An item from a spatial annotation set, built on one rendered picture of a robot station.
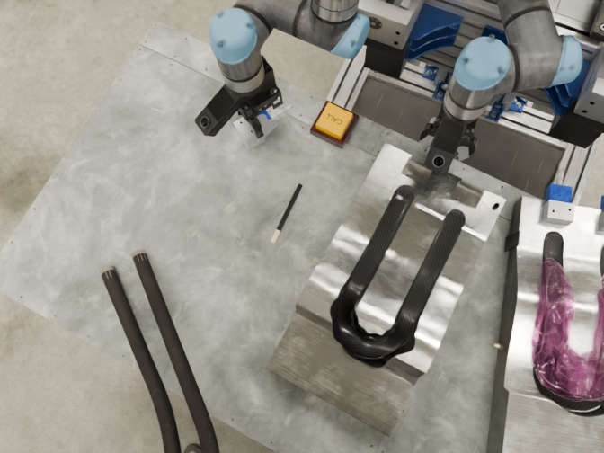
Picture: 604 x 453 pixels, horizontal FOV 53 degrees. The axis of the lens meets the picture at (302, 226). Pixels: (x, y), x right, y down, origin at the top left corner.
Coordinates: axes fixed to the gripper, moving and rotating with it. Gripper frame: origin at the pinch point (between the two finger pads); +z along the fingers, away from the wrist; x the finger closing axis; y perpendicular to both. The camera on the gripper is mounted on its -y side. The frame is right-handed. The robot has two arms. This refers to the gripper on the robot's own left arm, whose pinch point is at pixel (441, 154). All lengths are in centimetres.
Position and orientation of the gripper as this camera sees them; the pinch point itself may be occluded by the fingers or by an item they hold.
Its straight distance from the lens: 128.5
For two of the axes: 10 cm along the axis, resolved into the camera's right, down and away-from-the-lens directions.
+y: 3.4, -9.1, 2.2
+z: 0.5, 2.5, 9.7
